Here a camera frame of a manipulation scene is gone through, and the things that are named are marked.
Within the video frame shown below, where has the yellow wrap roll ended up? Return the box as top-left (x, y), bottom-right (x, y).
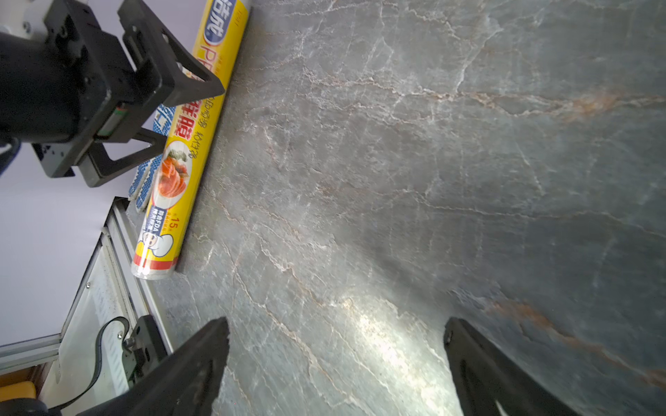
top-left (131, 1), bottom-right (251, 280)

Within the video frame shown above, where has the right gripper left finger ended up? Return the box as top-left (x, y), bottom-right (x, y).
top-left (83, 317), bottom-right (230, 416)

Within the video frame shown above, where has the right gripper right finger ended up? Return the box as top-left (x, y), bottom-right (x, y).
top-left (443, 317), bottom-right (576, 415)

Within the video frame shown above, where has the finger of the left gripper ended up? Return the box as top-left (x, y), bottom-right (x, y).
top-left (77, 128), bottom-right (168, 187)
top-left (116, 1), bottom-right (225, 141)

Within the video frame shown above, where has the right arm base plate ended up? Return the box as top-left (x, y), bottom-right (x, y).
top-left (122, 315), bottom-right (168, 388)

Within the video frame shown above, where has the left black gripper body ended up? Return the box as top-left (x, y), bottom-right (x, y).
top-left (1, 1), bottom-right (135, 179)

